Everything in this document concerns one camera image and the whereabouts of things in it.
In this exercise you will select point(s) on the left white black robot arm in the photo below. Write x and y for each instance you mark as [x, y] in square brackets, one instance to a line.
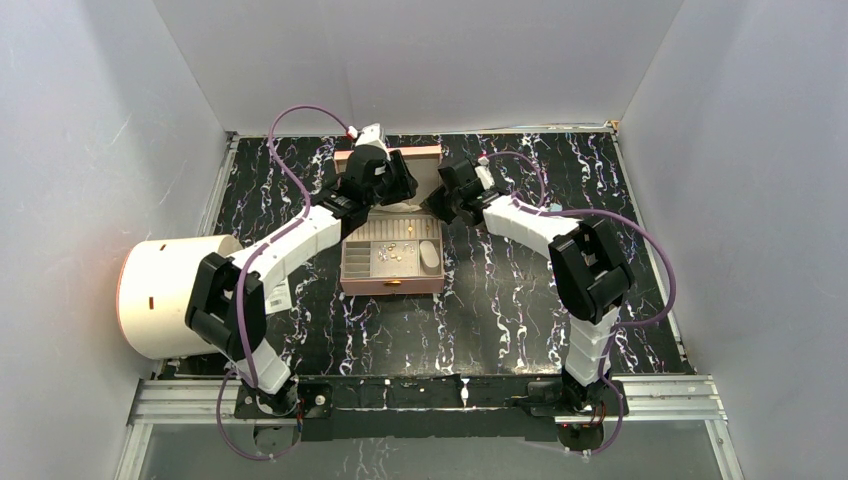
[227, 303]

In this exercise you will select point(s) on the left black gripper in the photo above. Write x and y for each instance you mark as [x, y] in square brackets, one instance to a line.
[405, 188]

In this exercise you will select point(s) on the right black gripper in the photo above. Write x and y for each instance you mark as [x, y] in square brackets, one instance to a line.
[434, 206]

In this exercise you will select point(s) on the white cylindrical bucket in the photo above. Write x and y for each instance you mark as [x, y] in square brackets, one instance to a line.
[153, 292]

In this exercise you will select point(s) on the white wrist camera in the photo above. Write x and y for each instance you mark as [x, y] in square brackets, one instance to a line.
[484, 174]
[372, 135]

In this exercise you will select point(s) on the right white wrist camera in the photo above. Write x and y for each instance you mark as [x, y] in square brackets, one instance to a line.
[484, 174]

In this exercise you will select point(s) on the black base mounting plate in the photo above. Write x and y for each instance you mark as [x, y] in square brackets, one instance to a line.
[536, 407]

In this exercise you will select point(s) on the pink jewelry box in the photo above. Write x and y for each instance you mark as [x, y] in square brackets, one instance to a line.
[382, 256]

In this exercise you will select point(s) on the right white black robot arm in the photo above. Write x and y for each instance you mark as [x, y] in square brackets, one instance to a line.
[590, 271]

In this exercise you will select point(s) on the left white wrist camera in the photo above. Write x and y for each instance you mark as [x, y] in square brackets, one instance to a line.
[372, 135]

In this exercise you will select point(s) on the aluminium frame rail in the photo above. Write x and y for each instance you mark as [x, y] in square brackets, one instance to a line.
[661, 397]

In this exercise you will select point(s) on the white oval watch pillow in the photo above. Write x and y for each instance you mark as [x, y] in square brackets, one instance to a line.
[430, 258]

